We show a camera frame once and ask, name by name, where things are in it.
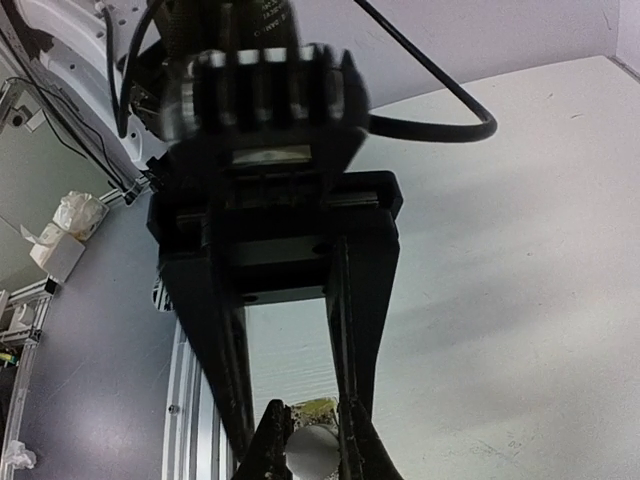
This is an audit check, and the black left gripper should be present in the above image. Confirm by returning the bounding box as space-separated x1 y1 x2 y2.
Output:
148 171 403 460

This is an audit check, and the aluminium frame profile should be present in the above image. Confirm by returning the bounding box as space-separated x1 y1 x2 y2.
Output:
1 278 57 479

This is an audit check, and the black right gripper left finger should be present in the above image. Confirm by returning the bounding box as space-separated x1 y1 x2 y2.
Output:
232 399 293 480

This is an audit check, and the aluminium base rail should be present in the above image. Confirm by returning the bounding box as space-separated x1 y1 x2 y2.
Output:
161 325 238 480

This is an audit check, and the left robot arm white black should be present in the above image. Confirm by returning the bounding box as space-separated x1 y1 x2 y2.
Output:
1 1 497 479

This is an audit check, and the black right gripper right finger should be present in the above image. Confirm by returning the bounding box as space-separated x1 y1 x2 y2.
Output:
338 398 402 480

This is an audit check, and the white tissue box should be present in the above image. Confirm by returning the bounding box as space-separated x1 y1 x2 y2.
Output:
20 223 85 284

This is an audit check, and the small nail polish bottle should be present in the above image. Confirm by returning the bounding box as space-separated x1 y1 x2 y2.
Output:
290 397 338 431

